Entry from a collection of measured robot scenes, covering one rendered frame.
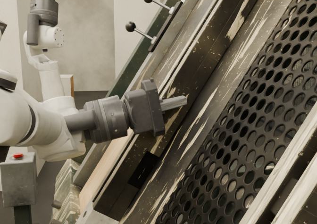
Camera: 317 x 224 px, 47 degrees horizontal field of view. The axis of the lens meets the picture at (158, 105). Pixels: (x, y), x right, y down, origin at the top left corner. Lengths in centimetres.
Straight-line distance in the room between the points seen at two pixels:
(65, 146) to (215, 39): 40
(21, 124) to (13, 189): 102
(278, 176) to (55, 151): 41
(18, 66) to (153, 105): 268
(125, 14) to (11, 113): 428
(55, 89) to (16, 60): 212
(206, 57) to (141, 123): 21
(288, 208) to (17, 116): 35
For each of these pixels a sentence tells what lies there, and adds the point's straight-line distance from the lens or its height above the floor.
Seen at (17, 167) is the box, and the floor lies 91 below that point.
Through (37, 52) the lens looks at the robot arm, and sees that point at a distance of 129.
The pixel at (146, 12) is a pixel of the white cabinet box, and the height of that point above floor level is 168.
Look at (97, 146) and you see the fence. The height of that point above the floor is 103.
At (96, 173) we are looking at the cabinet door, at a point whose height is 98.
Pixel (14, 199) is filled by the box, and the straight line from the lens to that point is 155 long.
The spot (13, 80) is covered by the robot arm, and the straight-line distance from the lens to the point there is 52.
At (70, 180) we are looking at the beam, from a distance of 133.
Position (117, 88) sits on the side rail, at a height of 119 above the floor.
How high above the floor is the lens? 141
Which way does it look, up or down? 11 degrees down
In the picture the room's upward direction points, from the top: straight up
